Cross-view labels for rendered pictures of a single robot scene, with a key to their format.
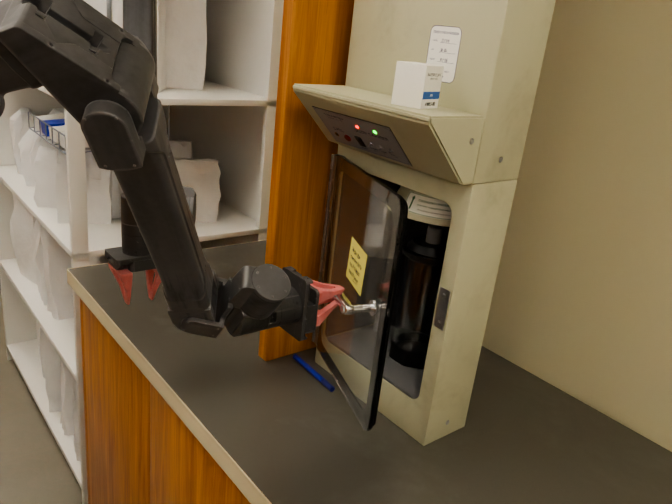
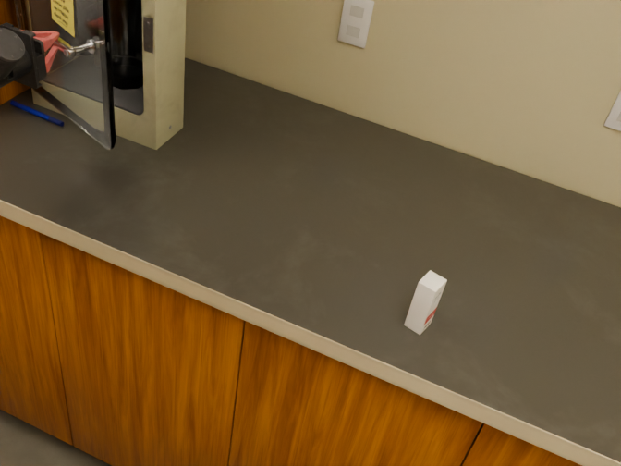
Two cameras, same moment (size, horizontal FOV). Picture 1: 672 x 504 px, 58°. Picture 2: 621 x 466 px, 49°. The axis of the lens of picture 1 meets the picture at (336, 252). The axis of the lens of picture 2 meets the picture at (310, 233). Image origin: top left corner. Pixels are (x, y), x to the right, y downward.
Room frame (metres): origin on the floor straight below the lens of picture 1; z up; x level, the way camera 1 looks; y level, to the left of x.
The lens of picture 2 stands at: (-0.31, 0.16, 1.81)
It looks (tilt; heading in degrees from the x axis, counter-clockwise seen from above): 40 degrees down; 327
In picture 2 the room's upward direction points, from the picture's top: 11 degrees clockwise
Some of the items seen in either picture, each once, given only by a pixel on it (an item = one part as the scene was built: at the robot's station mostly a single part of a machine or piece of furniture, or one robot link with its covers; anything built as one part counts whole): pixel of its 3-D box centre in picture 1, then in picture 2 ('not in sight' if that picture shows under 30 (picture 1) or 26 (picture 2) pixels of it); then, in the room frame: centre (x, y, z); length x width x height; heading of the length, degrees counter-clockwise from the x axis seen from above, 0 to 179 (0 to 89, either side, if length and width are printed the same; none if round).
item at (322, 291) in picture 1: (318, 300); (40, 48); (0.89, 0.02, 1.20); 0.09 x 0.07 x 0.07; 130
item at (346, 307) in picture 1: (350, 299); (67, 42); (0.90, -0.03, 1.20); 0.10 x 0.05 x 0.03; 21
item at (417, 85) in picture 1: (417, 85); not in sight; (0.92, -0.09, 1.54); 0.05 x 0.05 x 0.06; 54
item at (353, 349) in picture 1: (351, 285); (61, 27); (0.98, -0.03, 1.19); 0.30 x 0.01 x 0.40; 21
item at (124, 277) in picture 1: (134, 278); not in sight; (1.01, 0.36, 1.14); 0.07 x 0.07 x 0.09; 41
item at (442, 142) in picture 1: (376, 130); not in sight; (0.97, -0.04, 1.46); 0.32 x 0.11 x 0.10; 41
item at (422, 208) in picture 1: (440, 197); not in sight; (1.06, -0.17, 1.34); 0.18 x 0.18 x 0.05
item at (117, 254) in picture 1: (138, 241); not in sight; (1.02, 0.35, 1.21); 0.10 x 0.07 x 0.07; 131
